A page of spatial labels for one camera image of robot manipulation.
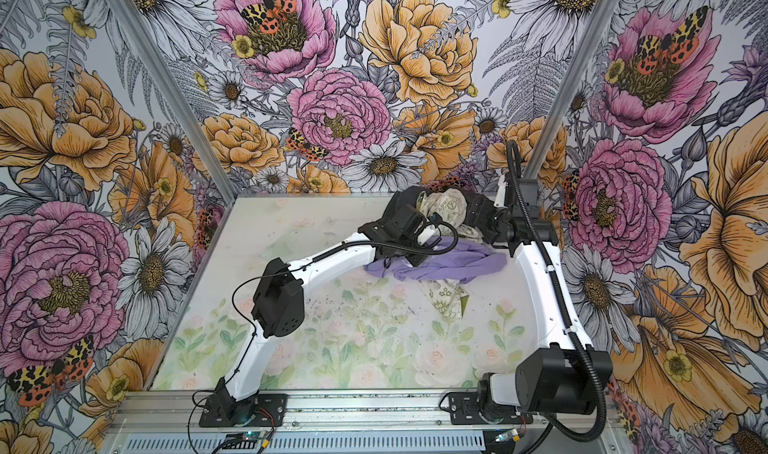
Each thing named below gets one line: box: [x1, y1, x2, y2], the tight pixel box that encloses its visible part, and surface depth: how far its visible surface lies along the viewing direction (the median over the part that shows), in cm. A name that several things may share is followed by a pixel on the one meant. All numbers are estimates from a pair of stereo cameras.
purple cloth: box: [365, 236, 508, 283], surface depth 94 cm
